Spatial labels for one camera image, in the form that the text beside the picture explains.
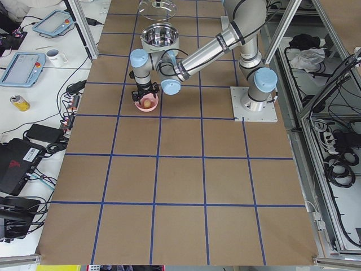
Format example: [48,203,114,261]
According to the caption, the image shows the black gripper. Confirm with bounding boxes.
[129,71,160,103]

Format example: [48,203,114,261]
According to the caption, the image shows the glass pot lid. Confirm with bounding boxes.
[138,0,177,21]

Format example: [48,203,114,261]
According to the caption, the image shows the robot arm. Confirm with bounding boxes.
[130,0,278,112]

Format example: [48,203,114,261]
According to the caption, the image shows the mint green pot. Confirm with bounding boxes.
[139,23,180,64]

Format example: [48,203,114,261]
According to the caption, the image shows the pink bowl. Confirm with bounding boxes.
[134,93,159,112]

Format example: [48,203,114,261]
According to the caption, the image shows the power strip with plugs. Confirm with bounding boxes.
[59,94,81,133]

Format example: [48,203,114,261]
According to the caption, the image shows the white mug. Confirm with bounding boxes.
[46,49,68,68]

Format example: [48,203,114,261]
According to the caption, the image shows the black power brick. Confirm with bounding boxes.
[23,124,64,143]

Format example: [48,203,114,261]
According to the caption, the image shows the upper teach pendant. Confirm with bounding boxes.
[32,10,74,38]

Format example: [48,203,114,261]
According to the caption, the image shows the teach pendant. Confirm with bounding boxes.
[1,52,46,88]
[32,10,74,38]

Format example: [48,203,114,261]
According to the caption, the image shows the lower teach pendant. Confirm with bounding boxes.
[1,52,46,88]

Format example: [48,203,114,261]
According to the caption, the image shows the yellow drink can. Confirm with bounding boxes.
[10,95,30,112]

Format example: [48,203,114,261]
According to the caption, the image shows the black red computer box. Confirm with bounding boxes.
[1,138,46,196]

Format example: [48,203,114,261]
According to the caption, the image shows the black cloth bundle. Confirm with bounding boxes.
[289,33,320,50]

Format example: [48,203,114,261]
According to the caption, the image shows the white cloth bundle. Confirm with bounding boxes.
[290,49,325,73]

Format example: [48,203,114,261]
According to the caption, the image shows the black device bottom left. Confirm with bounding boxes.
[1,196,41,243]

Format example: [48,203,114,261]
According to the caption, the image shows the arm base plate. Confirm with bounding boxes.
[230,86,278,123]
[221,16,229,30]

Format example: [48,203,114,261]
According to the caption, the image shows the coiled black cables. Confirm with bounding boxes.
[323,152,356,189]

